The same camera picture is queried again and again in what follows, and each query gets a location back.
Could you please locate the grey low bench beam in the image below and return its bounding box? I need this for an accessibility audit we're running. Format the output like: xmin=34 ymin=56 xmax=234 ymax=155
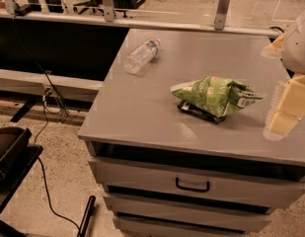
xmin=0 ymin=69 xmax=103 ymax=102

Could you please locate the green chip bag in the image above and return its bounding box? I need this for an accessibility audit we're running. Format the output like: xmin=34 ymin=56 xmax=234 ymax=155
xmin=171 ymin=76 xmax=266 ymax=118

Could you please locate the black bar on floor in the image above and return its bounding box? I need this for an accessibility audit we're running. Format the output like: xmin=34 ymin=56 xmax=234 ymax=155
xmin=77 ymin=196 xmax=96 ymax=237

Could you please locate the black floor cable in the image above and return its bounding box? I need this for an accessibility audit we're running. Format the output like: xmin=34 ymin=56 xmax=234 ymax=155
xmin=33 ymin=70 xmax=81 ymax=230

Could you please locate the grey metal railing frame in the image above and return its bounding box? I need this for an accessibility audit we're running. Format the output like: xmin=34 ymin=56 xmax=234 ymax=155
xmin=0 ymin=0 xmax=281 ymax=38

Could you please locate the clear plastic water bottle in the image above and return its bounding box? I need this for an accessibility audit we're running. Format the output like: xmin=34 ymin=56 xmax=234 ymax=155
xmin=123 ymin=39 xmax=161 ymax=74

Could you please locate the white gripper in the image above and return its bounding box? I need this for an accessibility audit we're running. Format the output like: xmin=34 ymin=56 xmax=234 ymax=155
xmin=261 ymin=9 xmax=305 ymax=141

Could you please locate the grey drawer cabinet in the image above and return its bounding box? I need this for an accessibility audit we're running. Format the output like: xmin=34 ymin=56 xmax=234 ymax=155
xmin=79 ymin=31 xmax=305 ymax=237

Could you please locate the black flat snack package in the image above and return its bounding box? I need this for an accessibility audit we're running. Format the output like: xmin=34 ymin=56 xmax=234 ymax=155
xmin=177 ymin=101 xmax=226 ymax=124

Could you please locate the black drawer handle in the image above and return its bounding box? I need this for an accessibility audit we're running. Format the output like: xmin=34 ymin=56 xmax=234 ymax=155
xmin=175 ymin=178 xmax=211 ymax=194

